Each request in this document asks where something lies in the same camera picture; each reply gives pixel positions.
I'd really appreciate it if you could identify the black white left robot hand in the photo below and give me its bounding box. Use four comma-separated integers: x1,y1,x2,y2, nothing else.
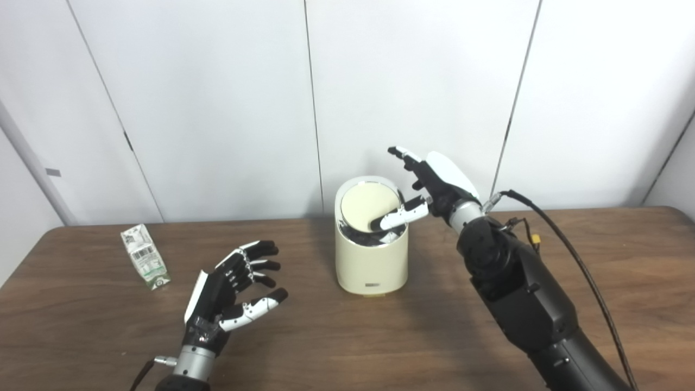
182,240,289,356

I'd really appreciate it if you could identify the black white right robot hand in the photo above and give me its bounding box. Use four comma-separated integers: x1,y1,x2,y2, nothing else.
379,146,484,231

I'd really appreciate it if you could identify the white green milk carton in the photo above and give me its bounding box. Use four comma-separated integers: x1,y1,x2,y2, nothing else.
120,224,171,291

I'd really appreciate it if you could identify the cream-colored lidded bin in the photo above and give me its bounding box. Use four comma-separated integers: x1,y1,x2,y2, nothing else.
334,175,409,297

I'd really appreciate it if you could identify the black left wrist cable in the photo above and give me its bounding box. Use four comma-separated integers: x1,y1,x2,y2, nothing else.
129,356,178,391

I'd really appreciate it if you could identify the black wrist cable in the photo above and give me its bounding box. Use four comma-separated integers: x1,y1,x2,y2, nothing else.
482,190,639,391
129,356,178,391

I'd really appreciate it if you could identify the thin wire with yellow connector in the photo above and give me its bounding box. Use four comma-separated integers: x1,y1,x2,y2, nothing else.
502,216,542,255

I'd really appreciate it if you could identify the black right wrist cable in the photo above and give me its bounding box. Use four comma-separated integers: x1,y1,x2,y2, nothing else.
482,190,639,391

